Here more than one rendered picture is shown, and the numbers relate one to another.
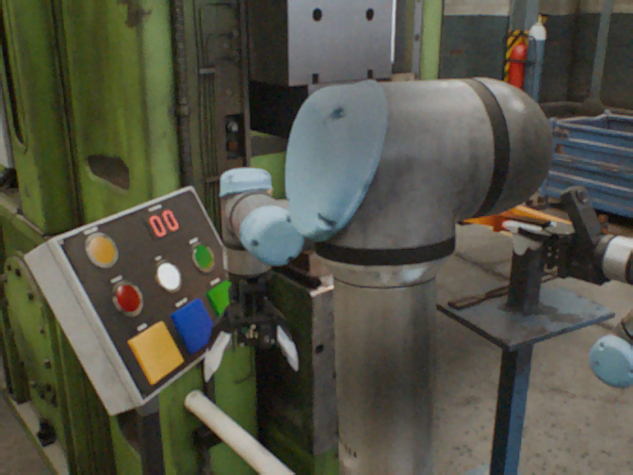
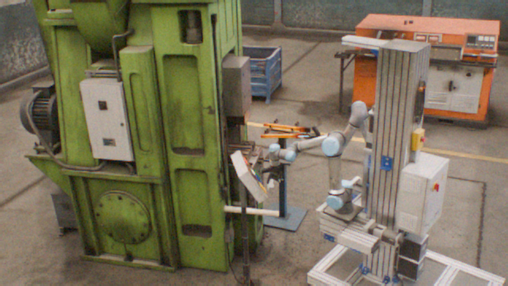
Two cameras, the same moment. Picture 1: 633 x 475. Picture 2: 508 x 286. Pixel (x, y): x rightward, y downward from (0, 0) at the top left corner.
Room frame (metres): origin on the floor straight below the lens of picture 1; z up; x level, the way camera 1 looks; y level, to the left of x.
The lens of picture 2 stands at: (-1.63, 2.22, 2.92)
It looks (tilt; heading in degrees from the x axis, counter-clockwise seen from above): 26 degrees down; 325
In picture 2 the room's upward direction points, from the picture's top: 3 degrees counter-clockwise
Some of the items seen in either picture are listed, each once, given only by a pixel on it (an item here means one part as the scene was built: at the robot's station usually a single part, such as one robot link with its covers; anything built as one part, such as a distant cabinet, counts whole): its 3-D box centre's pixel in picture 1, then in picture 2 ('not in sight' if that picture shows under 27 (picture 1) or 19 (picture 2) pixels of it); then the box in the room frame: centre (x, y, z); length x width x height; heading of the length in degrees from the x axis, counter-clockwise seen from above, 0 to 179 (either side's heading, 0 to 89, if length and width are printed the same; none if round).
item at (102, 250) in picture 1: (102, 250); not in sight; (0.94, 0.33, 1.16); 0.05 x 0.03 x 0.04; 129
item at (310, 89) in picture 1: (287, 94); (223, 114); (1.63, 0.07, 1.32); 0.42 x 0.20 x 0.10; 39
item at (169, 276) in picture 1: (168, 276); not in sight; (1.01, 0.25, 1.09); 0.05 x 0.03 x 0.04; 129
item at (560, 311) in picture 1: (522, 308); (282, 152); (1.64, -0.57, 0.73); 0.40 x 0.30 x 0.02; 119
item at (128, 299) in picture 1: (127, 299); not in sight; (0.92, 0.29, 1.09); 0.05 x 0.03 x 0.04; 129
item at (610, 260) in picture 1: (624, 259); not in sight; (1.02, -0.52, 1.12); 0.08 x 0.05 x 0.08; 129
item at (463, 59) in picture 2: not in sight; (415, 66); (2.54, -3.86, 0.65); 2.10 x 1.12 x 1.30; 28
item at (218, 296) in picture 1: (226, 303); not in sight; (1.08, 0.17, 1.01); 0.07 x 0.05 x 0.07; 154
